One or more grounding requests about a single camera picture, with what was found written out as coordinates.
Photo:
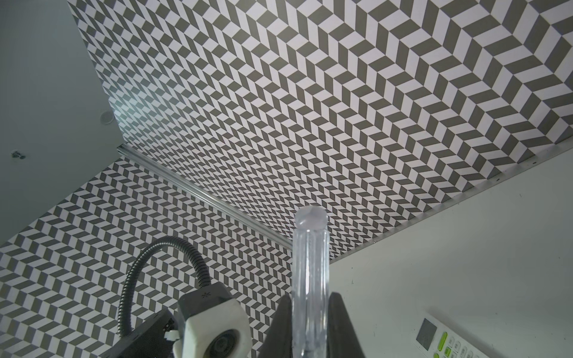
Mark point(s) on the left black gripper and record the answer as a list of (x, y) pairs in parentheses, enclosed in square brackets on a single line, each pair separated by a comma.
[(147, 339)]

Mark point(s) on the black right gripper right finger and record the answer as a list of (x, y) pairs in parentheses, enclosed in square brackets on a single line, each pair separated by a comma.
[(342, 340)]

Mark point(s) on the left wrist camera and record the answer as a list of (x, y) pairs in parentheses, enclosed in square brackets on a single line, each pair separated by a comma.
[(210, 322)]

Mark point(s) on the clear handle screwdriver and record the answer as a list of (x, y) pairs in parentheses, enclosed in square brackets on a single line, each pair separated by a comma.
[(310, 280)]

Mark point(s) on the white remote with green buttons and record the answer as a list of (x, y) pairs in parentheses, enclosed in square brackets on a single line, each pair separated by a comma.
[(434, 339)]

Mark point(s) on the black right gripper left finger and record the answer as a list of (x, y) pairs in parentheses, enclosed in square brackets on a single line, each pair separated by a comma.
[(278, 342)]

